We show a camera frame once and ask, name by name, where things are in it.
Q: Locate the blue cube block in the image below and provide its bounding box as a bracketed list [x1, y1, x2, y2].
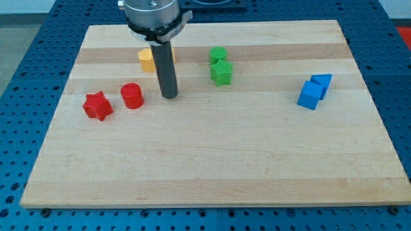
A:
[297, 81, 324, 110]

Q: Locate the blue triangle block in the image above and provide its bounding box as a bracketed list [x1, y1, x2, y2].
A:
[310, 74, 332, 100]

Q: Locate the black square base plate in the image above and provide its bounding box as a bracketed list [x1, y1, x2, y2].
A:
[179, 0, 247, 10]

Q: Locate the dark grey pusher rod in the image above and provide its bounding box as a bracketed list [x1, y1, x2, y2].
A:
[150, 41, 179, 99]

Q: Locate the red star block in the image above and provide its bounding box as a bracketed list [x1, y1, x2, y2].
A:
[83, 91, 114, 121]

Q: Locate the light wooden board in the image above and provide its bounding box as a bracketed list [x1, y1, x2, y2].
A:
[20, 20, 410, 209]

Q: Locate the green cylinder block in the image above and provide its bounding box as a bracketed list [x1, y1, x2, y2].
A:
[209, 46, 227, 65]

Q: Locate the red cylinder block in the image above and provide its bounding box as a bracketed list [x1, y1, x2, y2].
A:
[120, 83, 144, 109]

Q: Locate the green star block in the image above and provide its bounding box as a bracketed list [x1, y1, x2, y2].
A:
[211, 60, 232, 87]

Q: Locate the yellow pentagon block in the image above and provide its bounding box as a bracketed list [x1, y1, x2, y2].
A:
[137, 47, 156, 73]

